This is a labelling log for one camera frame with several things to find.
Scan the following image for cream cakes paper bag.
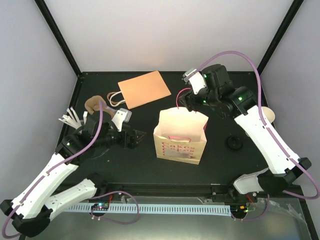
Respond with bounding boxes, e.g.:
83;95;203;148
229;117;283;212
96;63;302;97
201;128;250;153
153;103;209;165

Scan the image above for brown pulp cup carriers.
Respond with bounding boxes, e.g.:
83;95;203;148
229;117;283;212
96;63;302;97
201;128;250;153
84;95;115;117

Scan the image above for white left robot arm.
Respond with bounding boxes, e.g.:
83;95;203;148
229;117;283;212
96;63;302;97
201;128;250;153
0;118;146;239

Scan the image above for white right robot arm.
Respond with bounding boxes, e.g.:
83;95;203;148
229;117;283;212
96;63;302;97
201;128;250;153
179;64;312;202

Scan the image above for plain brown paper bag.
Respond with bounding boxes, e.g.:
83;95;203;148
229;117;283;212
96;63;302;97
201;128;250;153
107;71;171;110

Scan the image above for black cup lid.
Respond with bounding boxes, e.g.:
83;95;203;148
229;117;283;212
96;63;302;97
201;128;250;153
225;135;243;151

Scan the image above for white straws bundle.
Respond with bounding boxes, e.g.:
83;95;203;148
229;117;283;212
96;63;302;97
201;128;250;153
58;106;88;130

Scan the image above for stack of paper cups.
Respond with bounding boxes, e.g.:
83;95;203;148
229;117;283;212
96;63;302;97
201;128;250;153
261;106;275;124

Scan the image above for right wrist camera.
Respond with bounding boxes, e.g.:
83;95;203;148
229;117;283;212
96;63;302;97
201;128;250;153
182;68;207;95

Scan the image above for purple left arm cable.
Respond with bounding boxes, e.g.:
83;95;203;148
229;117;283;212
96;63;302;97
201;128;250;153
0;99;116;238

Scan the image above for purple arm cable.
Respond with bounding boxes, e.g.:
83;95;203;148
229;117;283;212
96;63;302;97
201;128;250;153
197;50;320;201
0;99;116;238

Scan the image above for light blue cable duct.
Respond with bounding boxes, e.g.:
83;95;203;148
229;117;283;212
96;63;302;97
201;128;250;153
65;202;231;217

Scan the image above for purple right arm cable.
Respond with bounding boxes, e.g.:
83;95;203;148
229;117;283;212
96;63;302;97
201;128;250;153
197;50;320;201

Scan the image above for black frame post right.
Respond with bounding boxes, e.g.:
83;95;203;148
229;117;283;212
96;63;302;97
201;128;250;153
257;0;304;75

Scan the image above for black frame post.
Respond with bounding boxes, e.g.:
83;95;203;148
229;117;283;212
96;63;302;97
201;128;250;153
257;0;304;75
34;0;82;76

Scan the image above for black frame post left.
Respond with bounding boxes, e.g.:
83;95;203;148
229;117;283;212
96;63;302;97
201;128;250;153
34;0;82;76

